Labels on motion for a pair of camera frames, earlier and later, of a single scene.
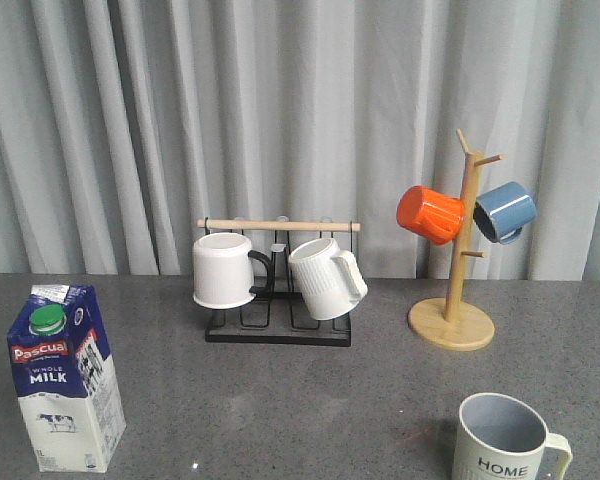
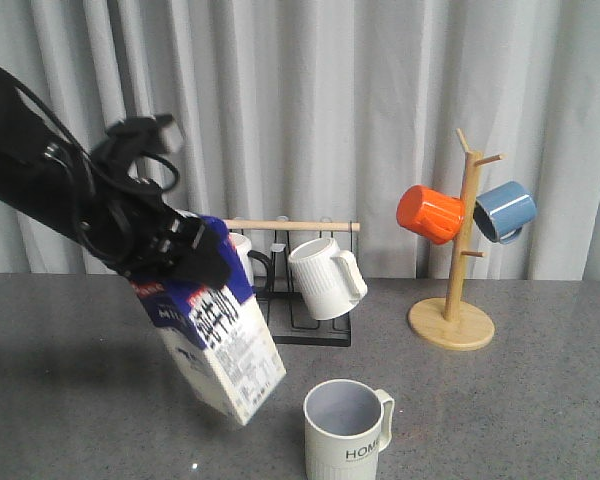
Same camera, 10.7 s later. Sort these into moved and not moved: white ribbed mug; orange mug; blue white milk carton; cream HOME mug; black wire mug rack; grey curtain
Moved: blue white milk carton; cream HOME mug
Not moved: white ribbed mug; grey curtain; orange mug; black wire mug rack
